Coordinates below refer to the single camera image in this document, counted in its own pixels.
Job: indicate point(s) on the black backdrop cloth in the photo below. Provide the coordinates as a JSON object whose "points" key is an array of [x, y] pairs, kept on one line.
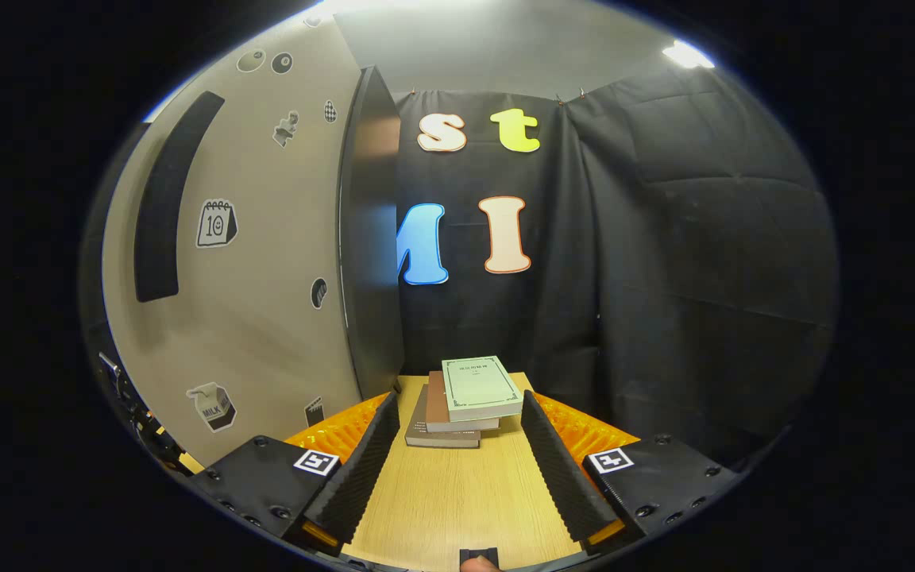
{"points": [[704, 278]]}

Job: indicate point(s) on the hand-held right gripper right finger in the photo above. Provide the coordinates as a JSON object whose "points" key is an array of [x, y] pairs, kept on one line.
{"points": [[565, 477]]}

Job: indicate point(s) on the beige cabinet door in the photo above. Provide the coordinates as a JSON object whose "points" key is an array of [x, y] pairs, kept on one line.
{"points": [[267, 318]]}

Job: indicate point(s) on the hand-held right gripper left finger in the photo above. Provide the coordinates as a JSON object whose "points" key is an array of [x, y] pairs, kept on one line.
{"points": [[354, 477]]}

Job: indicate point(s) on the dark brown book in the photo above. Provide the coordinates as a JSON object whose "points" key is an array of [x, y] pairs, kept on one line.
{"points": [[422, 433]]}

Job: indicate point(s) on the green book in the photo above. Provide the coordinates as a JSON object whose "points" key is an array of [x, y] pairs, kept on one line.
{"points": [[480, 388]]}

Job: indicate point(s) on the small ceiling light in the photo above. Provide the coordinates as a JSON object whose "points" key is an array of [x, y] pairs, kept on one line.
{"points": [[686, 54]]}

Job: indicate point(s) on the light brown book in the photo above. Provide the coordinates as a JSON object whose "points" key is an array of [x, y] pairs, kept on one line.
{"points": [[438, 409]]}

